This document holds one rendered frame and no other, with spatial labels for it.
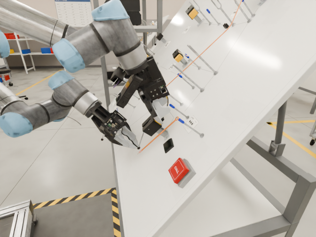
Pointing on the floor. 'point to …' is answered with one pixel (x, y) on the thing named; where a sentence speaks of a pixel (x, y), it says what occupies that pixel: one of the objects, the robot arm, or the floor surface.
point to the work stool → (4, 78)
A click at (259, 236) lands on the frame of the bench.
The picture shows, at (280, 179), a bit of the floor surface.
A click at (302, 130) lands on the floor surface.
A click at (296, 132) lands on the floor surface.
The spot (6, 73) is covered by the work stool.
